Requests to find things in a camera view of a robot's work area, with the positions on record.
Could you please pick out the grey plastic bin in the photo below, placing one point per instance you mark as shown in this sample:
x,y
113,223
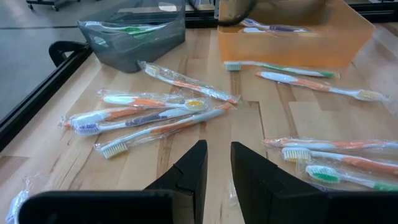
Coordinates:
x,y
124,56

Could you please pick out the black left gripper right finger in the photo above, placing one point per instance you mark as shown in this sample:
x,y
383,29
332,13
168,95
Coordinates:
x,y
311,208

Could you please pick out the black table bracket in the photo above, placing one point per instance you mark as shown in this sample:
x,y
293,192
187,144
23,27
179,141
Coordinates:
x,y
59,49

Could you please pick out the green white toothbrush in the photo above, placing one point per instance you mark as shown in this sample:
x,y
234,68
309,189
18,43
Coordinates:
x,y
130,28
146,33
323,175
280,68

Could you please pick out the purple white toothbrush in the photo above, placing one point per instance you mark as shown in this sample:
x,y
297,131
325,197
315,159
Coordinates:
x,y
253,30
146,119
286,29

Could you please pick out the black wheeled frame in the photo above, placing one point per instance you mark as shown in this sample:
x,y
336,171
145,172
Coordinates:
x,y
46,2

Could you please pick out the cardboard box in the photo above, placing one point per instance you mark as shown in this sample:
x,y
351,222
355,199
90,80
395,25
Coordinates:
x,y
295,49

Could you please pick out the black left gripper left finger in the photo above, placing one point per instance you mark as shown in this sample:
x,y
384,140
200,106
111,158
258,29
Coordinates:
x,y
124,208

